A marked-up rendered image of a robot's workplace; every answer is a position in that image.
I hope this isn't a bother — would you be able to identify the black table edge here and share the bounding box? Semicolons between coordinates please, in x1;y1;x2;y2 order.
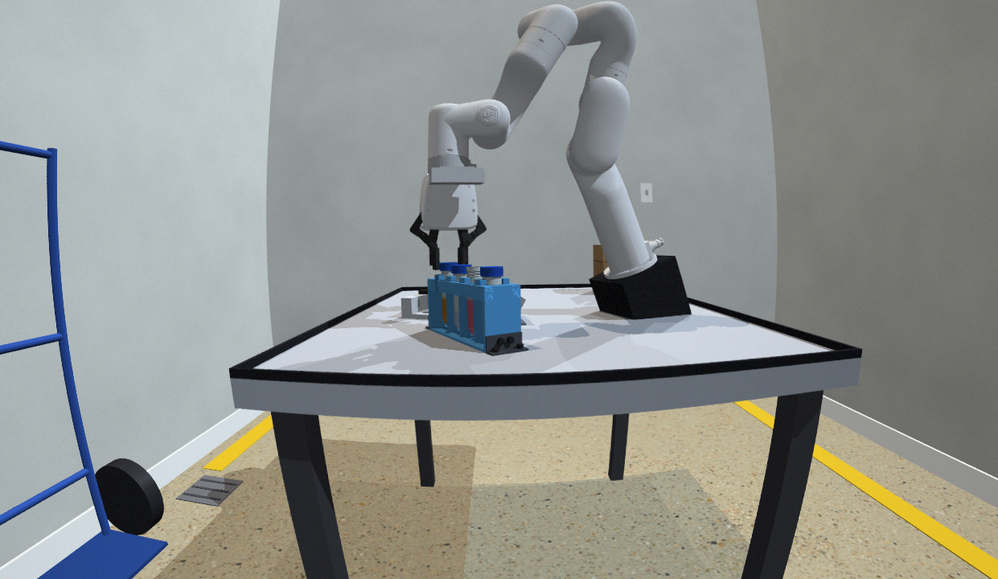
229;286;862;387

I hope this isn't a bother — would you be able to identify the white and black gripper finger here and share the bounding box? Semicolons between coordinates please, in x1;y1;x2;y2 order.
458;216;487;265
410;213;440;270

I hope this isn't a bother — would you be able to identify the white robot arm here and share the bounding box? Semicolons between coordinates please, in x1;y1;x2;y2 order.
428;2;664;279

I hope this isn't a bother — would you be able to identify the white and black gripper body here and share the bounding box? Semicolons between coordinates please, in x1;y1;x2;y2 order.
419;174;478;231

